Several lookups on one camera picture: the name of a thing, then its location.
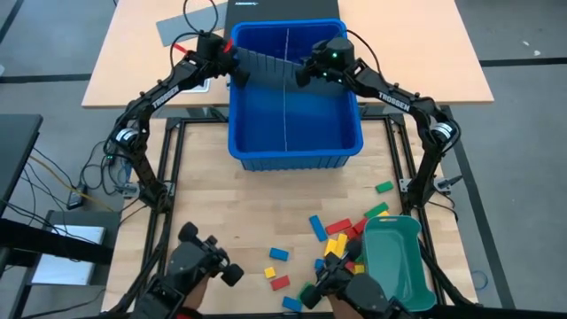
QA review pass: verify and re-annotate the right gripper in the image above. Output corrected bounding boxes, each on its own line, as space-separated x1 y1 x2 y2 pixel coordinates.
294 36 357 89

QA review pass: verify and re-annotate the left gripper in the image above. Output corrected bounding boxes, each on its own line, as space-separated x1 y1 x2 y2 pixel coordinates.
196 33 252 89

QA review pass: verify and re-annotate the short grey slotted divider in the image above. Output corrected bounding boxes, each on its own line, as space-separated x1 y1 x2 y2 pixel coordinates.
233 45 312 84

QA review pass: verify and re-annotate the long grey slotted divider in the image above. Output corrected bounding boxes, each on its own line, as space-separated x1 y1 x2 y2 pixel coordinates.
283 27 291 152

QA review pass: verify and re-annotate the large blue plastic bin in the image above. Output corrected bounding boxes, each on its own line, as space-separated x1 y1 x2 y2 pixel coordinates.
227 18 366 173

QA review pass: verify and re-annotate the small green plastic basket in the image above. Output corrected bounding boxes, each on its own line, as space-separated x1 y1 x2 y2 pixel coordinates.
361 214 438 313

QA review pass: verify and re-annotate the white-framed smartphone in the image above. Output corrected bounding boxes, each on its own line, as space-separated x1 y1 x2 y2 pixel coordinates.
189 78 212 95

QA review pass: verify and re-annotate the grey flat panel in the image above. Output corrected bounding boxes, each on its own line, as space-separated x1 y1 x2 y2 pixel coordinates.
156 3 229 48

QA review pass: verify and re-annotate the light wood desk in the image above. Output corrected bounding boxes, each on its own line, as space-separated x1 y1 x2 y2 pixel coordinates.
81 0 494 110

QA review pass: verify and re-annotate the long blue wooden block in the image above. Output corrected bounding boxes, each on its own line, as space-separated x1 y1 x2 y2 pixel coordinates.
308 214 329 243

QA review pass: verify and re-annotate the long green wooden block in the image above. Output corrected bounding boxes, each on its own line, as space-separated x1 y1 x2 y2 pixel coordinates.
364 202 391 220

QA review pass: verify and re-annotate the long red wooden block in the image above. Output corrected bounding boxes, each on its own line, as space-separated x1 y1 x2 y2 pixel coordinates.
325 217 353 236

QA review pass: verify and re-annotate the black power strip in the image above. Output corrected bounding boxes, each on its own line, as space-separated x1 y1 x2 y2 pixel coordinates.
105 150 127 167

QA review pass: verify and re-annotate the long yellow wooden block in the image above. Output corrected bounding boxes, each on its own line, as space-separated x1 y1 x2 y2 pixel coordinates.
332 233 349 258

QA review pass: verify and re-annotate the black power adapter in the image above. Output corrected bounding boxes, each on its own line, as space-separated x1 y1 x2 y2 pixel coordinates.
66 183 89 210

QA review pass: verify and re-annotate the grey metal plate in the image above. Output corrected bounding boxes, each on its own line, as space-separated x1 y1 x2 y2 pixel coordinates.
43 209 123 287

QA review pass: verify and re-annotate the person's left hand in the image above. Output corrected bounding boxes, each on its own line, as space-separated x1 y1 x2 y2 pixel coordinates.
183 274 211 312

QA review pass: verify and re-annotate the person's hand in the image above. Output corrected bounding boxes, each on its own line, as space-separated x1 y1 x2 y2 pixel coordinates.
326 295 362 319
183 274 211 312

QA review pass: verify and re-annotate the black side desk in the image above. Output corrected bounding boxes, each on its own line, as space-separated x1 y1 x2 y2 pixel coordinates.
0 113 44 214

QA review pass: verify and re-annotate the person's right hand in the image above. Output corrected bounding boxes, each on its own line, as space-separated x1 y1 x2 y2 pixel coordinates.
326 295 362 319

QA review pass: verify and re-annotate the black desk crossbar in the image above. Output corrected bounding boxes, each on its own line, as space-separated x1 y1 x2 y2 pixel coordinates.
0 216 115 267

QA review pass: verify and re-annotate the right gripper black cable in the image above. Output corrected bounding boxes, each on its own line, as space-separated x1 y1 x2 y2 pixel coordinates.
345 27 383 73

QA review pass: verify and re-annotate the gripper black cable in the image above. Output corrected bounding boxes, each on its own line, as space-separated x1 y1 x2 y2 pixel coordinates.
169 0 221 67
345 27 383 73

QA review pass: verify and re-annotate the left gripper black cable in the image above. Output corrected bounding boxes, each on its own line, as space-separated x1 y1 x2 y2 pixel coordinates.
169 0 221 67

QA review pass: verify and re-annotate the yellow cable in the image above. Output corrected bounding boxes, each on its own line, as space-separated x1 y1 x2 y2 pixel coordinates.
28 154 116 213

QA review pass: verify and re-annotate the blue cable loop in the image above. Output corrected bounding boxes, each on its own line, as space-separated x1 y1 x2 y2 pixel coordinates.
470 269 489 292

